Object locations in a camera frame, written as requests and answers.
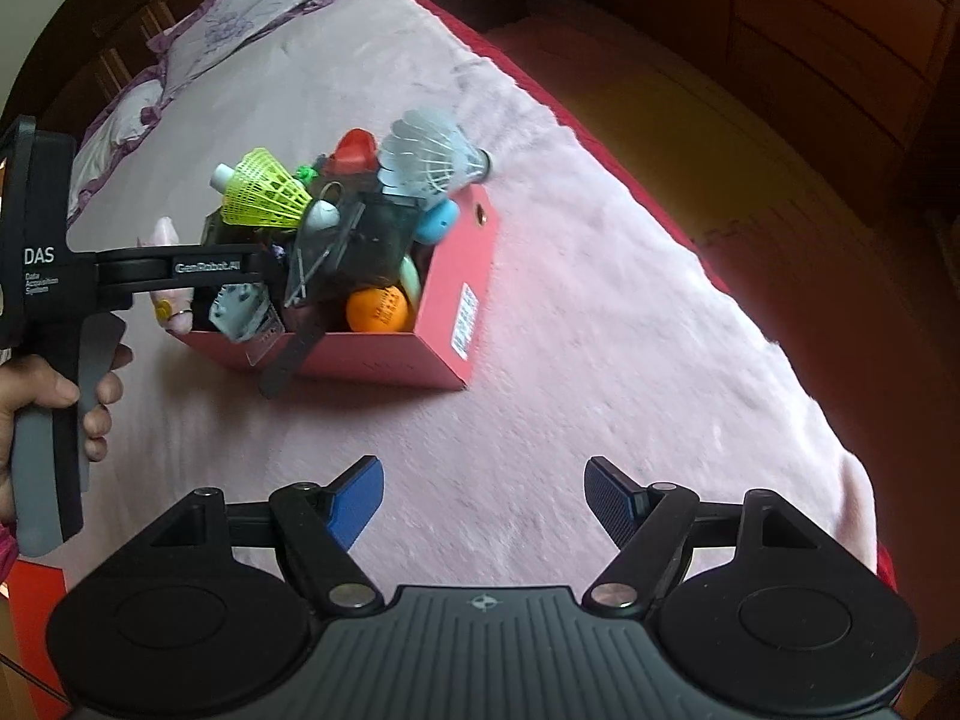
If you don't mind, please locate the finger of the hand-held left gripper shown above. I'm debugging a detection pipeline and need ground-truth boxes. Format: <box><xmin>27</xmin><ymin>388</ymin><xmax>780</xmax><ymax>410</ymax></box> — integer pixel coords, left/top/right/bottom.
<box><xmin>255</xmin><ymin>247</ymin><xmax>308</xmax><ymax>308</ymax></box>

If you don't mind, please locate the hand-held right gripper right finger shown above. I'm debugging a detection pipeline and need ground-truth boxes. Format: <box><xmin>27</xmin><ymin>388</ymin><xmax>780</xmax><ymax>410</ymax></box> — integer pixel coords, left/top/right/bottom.
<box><xmin>585</xmin><ymin>454</ymin><xmax>822</xmax><ymax>610</ymax></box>

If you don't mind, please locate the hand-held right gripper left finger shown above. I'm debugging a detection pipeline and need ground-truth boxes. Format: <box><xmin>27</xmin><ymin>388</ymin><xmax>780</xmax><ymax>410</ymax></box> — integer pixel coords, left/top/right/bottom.
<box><xmin>150</xmin><ymin>454</ymin><xmax>387</xmax><ymax>610</ymax></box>

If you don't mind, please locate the blue-grey square plate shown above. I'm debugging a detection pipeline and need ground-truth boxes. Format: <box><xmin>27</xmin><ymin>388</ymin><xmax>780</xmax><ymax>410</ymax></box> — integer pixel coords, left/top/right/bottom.
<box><xmin>206</xmin><ymin>281</ymin><xmax>286</xmax><ymax>346</ymax></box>

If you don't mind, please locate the yellow plastic shuttlecock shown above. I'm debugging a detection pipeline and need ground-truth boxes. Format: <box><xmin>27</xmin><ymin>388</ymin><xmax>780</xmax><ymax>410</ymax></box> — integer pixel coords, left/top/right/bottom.
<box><xmin>220</xmin><ymin>148</ymin><xmax>316</xmax><ymax>230</ymax></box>

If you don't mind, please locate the black plastic bracket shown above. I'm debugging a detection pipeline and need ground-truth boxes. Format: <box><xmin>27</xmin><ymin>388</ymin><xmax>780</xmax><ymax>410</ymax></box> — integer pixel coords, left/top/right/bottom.
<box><xmin>259</xmin><ymin>300</ymin><xmax>331</xmax><ymax>400</ymax></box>

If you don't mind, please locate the pink plush penguin keychain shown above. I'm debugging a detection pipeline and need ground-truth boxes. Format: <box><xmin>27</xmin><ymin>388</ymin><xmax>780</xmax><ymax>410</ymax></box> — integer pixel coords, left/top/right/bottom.
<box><xmin>137</xmin><ymin>216</ymin><xmax>200</xmax><ymax>338</ymax></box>

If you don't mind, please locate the mint green plastic spatula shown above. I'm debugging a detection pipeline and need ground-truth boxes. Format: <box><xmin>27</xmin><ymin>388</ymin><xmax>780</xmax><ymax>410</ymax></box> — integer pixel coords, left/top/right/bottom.
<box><xmin>396</xmin><ymin>255</ymin><xmax>421</xmax><ymax>312</ymax></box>

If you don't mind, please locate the pink cardboard box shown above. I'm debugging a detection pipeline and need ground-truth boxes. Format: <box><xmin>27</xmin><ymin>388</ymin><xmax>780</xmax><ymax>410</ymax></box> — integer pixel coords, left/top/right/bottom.
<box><xmin>176</xmin><ymin>187</ymin><xmax>500</xmax><ymax>391</ymax></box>

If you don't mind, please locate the person's left forearm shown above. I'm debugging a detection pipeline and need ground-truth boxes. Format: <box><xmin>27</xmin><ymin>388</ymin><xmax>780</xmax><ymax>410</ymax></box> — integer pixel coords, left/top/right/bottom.
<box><xmin>0</xmin><ymin>465</ymin><xmax>17</xmax><ymax>578</ymax></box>

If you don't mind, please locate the person's left hand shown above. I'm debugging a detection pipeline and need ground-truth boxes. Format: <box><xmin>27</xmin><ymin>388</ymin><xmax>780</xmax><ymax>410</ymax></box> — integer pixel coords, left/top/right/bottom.
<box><xmin>0</xmin><ymin>345</ymin><xmax>134</xmax><ymax>475</ymax></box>

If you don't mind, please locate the white oval plastic piece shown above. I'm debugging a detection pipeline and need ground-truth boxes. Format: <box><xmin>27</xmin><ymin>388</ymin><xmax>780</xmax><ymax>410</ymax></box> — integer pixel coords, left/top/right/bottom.
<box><xmin>302</xmin><ymin>200</ymin><xmax>344</xmax><ymax>239</ymax></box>

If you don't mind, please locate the orange ball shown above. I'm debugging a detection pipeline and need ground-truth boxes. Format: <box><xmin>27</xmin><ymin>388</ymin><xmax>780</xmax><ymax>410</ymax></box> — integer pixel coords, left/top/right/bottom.
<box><xmin>345</xmin><ymin>286</ymin><xmax>413</xmax><ymax>333</ymax></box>

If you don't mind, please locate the dark grey square plate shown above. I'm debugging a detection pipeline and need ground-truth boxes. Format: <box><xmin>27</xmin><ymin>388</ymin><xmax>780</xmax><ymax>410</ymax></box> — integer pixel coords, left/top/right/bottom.
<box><xmin>300</xmin><ymin>191</ymin><xmax>422</xmax><ymax>301</ymax></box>

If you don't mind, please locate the red plastic piece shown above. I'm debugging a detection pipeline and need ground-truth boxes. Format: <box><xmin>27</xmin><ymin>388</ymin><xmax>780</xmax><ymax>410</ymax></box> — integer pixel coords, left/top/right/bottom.
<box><xmin>330</xmin><ymin>129</ymin><xmax>380</xmax><ymax>175</ymax></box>

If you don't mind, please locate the white pillow purple trim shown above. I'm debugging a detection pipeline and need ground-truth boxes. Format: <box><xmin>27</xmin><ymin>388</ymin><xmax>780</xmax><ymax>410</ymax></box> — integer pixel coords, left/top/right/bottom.
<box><xmin>146</xmin><ymin>0</ymin><xmax>368</xmax><ymax>102</ymax></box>
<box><xmin>67</xmin><ymin>79</ymin><xmax>166</xmax><ymax>226</ymax></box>

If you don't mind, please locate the light blue plastic piece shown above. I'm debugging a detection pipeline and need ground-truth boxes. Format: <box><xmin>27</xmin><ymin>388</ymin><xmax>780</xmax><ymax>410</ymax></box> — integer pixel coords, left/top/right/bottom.
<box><xmin>412</xmin><ymin>199</ymin><xmax>460</xmax><ymax>245</ymax></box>

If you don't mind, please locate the white feather shuttlecock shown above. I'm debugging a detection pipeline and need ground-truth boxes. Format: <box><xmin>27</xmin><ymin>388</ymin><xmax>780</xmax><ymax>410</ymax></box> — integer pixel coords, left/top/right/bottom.
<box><xmin>375</xmin><ymin>109</ymin><xmax>494</xmax><ymax>200</ymax></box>

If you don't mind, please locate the dark wooden headboard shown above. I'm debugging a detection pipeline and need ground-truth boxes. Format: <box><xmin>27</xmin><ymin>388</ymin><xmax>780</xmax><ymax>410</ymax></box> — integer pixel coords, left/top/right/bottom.
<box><xmin>30</xmin><ymin>0</ymin><xmax>196</xmax><ymax>136</ymax></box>

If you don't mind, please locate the wooden wardrobe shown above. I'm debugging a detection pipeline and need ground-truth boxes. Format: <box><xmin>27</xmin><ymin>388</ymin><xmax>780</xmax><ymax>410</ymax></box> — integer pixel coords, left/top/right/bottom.
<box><xmin>525</xmin><ymin>0</ymin><xmax>960</xmax><ymax>241</ymax></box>

